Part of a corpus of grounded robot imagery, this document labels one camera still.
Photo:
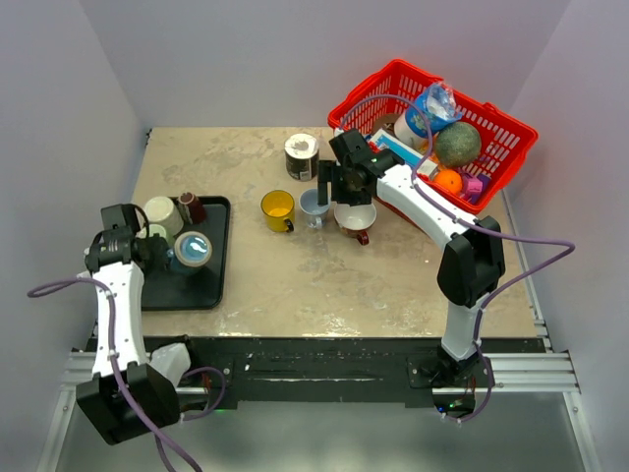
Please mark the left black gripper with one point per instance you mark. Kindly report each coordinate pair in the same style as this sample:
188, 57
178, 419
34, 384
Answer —
158, 246

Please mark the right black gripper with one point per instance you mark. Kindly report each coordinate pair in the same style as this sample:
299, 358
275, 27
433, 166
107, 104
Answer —
328, 171

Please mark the pale blue mug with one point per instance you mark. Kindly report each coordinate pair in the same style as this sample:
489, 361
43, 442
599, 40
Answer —
315, 214

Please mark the yellow mug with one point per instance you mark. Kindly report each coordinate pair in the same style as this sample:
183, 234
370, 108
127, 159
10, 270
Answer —
278, 208

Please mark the brown floral mug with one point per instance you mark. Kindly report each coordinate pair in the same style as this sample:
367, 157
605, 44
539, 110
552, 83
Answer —
355, 221

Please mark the teal rimmed mug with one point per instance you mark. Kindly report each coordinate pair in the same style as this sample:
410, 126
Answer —
191, 251

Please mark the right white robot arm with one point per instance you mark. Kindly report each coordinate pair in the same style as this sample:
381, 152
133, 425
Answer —
472, 257

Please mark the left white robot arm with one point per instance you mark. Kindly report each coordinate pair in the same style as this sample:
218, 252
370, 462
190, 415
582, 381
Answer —
122, 361

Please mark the pale green mug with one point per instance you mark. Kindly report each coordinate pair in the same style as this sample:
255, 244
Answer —
157, 232

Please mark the white cream mug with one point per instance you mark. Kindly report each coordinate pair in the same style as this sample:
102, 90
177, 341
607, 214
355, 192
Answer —
162, 210

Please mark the dark maroon mug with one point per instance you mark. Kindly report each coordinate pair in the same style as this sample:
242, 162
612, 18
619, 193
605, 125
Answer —
191, 208

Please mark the black labelled can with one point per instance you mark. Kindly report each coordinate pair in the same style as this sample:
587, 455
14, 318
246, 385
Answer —
301, 156

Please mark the blue white box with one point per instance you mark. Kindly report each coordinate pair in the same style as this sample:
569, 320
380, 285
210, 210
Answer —
382, 140

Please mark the black plastic tray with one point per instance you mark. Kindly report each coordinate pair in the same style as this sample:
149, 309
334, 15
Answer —
167, 290

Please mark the red plastic basket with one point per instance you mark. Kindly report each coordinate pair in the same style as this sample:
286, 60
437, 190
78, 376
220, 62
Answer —
505, 140

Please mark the orange fruit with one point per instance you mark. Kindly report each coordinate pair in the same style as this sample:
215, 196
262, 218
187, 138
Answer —
450, 180

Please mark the blue white snack bag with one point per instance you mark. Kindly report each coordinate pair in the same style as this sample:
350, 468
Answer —
437, 103

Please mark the green melon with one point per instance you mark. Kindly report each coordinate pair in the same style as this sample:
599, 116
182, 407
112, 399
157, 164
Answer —
457, 145

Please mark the purple toy block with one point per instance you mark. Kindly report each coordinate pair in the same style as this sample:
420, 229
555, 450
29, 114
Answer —
473, 187

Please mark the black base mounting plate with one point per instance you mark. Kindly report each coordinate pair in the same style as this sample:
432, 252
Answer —
330, 370

